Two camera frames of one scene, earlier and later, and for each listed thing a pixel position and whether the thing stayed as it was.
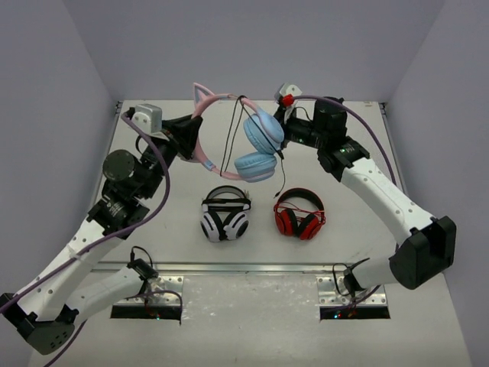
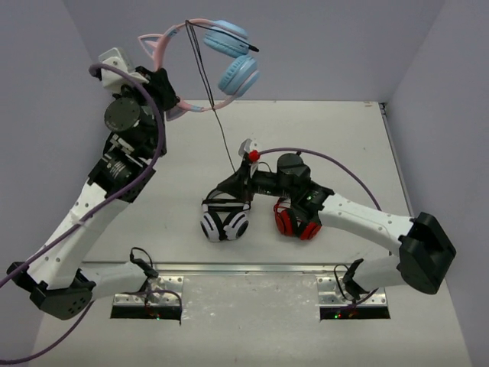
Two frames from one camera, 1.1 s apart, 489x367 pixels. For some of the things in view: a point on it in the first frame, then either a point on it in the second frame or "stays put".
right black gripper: [286, 126] -> [241, 185]
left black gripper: [177, 134] -> [161, 88]
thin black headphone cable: [230, 136] -> [193, 32]
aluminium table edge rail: [227, 267] stays put
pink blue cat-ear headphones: [263, 134] -> [240, 73]
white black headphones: [225, 213] stays put
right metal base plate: [328, 294] stays put
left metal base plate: [162, 290] stays put
